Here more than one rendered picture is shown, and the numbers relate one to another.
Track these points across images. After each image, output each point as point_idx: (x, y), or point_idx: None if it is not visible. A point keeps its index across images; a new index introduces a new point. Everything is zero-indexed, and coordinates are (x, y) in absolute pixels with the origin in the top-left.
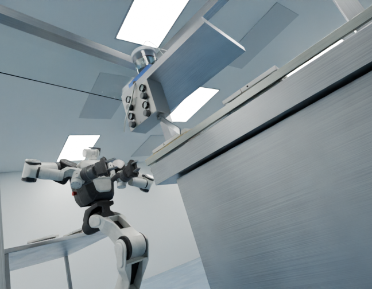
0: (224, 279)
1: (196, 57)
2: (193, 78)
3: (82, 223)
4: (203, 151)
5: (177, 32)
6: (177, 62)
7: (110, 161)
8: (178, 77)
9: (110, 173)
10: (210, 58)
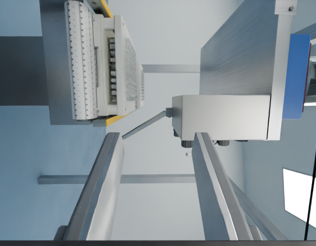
0: None
1: (208, 88)
2: (219, 56)
3: None
4: None
5: None
6: None
7: (206, 191)
8: (221, 80)
9: (6, 243)
10: (207, 73)
